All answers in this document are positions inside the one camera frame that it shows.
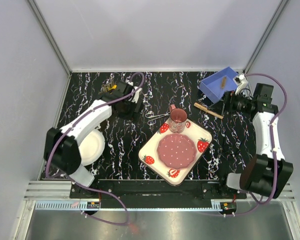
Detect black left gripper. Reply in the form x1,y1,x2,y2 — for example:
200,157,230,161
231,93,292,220
114,98,146,125

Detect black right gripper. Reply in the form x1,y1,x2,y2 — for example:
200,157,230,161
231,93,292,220
207,89,255,116

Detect wooden test tube clamp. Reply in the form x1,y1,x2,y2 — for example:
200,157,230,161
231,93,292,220
194,102,224,120

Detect clear glass test tube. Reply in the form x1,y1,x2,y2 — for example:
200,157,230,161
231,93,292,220
100,84,112,93
109,76,115,88

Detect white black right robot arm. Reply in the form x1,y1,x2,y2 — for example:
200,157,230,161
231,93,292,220
217,83,294,199

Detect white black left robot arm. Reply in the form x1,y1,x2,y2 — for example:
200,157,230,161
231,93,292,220
43,81,143,198

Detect blue plastic box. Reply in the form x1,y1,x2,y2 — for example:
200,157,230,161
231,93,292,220
199,67,238,104

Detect yellow test tube rack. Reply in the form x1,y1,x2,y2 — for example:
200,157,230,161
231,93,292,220
107,84,117,92

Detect pink patterned mug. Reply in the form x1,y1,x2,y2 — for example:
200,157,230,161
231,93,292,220
168,104,188,134

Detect white round dish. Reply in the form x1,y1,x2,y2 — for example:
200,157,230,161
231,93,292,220
79,129,105,166

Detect pink polka dot plate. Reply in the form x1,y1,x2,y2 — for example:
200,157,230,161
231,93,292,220
156,133,197,170

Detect strawberry print white tray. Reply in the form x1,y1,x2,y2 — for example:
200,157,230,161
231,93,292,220
138,119,213,186

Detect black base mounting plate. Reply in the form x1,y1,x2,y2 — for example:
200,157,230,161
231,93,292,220
69,179,248,210

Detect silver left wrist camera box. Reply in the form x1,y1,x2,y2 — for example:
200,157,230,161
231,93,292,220
126,86,143,103

